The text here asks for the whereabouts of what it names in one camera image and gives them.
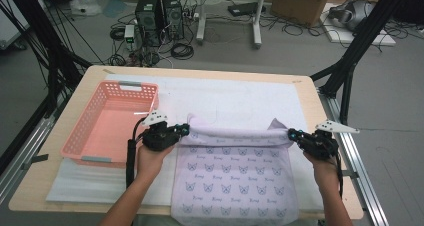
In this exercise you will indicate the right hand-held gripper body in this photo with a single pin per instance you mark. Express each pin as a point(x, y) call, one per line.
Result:
point(320, 146)

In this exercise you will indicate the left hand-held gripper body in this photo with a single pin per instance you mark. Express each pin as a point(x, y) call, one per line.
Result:
point(160, 137)

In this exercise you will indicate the pink plastic basket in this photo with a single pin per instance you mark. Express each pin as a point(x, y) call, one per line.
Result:
point(113, 132)

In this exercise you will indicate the lilac printed towel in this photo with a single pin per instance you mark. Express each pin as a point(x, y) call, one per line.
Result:
point(233, 172)

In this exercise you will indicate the person's right hand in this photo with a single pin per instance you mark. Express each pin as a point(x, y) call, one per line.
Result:
point(325, 171)

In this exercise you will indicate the person's left hand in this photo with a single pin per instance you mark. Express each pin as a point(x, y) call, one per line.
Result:
point(151, 162)

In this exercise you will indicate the grey metal clamp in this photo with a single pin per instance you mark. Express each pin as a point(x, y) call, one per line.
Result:
point(351, 174)
point(36, 159)

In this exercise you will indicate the white grid mat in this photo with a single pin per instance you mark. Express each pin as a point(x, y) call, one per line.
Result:
point(233, 96)

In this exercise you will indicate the small white and green box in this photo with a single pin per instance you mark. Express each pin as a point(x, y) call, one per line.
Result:
point(129, 34)

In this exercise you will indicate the white foam board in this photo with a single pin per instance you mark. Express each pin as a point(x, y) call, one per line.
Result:
point(343, 36)

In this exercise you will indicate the narrow black computer tower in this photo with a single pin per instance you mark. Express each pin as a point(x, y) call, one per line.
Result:
point(173, 17)

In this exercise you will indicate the wide black computer tower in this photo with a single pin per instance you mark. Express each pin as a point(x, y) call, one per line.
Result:
point(148, 19)

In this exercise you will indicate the white metal floor stand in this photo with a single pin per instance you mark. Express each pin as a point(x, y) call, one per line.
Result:
point(257, 22)

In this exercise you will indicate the brown cardboard box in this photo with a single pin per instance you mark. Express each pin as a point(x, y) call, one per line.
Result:
point(300, 4)

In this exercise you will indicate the grey headset device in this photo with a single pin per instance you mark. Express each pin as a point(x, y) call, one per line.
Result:
point(355, 12)

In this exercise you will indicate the flat black device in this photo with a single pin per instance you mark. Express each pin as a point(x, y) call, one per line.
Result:
point(245, 8)

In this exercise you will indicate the clear plastic bag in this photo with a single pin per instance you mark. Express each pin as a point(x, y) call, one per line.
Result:
point(85, 7)

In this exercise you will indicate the aluminium rail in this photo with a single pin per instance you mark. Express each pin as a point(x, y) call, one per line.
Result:
point(31, 142)
point(366, 192)

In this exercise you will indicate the black metal frame stand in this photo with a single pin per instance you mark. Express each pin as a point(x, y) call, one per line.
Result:
point(366, 36)
point(38, 26)

